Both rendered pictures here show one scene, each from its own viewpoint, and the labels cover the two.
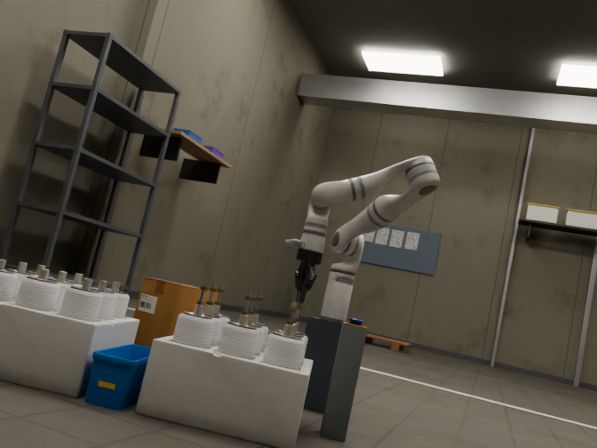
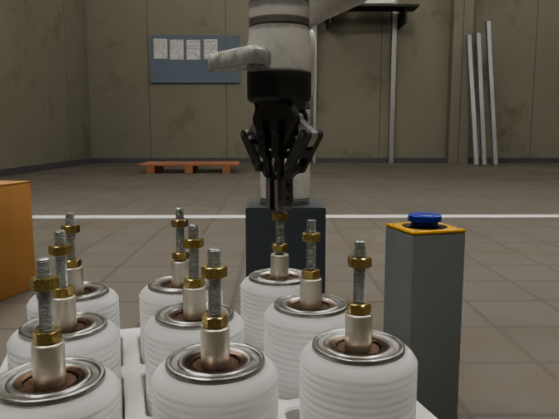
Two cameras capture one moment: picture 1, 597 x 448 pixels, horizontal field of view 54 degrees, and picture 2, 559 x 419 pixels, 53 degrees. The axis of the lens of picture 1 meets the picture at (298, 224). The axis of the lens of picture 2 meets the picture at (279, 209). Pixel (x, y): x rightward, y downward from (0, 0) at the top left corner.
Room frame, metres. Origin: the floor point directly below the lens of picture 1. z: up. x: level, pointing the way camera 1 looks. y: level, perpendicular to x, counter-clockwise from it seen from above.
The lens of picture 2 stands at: (1.10, 0.18, 0.42)
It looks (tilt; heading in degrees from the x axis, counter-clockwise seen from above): 7 degrees down; 339
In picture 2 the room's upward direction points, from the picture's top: straight up
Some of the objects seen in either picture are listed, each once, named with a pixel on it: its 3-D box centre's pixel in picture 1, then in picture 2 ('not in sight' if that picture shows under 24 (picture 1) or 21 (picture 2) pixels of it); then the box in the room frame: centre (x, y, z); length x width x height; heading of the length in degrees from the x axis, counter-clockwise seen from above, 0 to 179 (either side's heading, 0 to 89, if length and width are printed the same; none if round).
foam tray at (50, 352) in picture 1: (44, 338); not in sight; (1.66, 0.62, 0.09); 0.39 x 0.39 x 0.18; 88
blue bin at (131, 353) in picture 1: (127, 374); not in sight; (1.58, 0.35, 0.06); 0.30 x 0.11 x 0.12; 176
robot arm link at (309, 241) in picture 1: (306, 239); (266, 44); (1.72, -0.04, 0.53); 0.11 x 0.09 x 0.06; 108
